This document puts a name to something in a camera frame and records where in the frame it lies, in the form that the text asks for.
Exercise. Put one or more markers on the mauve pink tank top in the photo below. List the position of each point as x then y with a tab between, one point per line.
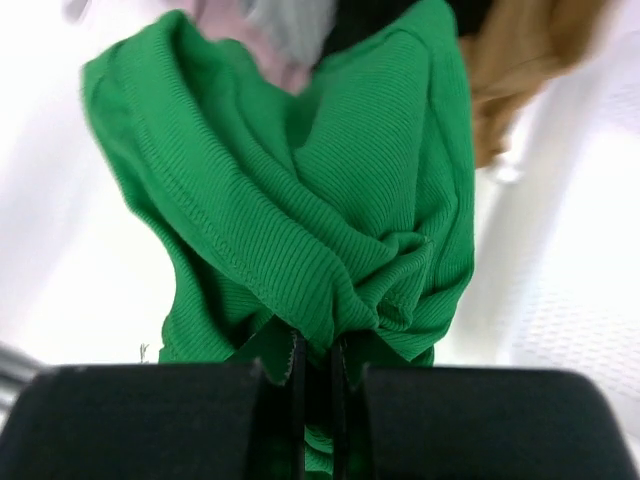
225	20

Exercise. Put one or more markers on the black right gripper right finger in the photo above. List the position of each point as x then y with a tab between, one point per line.
393	420

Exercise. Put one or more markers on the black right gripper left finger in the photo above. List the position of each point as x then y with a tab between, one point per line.
241	419

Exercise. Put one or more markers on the green tank top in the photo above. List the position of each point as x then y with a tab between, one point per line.
346	207

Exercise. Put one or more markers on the grey tank top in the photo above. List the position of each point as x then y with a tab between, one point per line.
296	28

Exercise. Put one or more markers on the white plastic basket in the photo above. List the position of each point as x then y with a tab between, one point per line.
557	271

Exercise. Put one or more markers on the brown tank top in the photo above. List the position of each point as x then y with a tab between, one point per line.
520	46

